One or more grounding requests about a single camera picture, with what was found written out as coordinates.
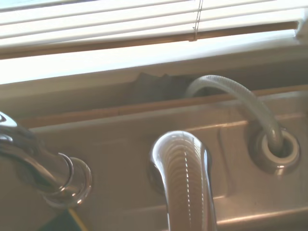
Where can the chrome faucet spout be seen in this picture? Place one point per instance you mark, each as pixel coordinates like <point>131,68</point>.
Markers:
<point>185,173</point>

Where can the stainless steel double sink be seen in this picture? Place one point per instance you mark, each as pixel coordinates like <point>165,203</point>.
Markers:
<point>125,144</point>

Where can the white window blinds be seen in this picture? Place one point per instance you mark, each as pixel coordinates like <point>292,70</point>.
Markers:
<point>120,21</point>

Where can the grey sink hole grommet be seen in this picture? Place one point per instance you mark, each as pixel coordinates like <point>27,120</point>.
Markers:
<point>276,154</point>

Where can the green yellow sponge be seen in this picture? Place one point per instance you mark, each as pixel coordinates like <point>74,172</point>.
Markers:
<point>65,220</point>

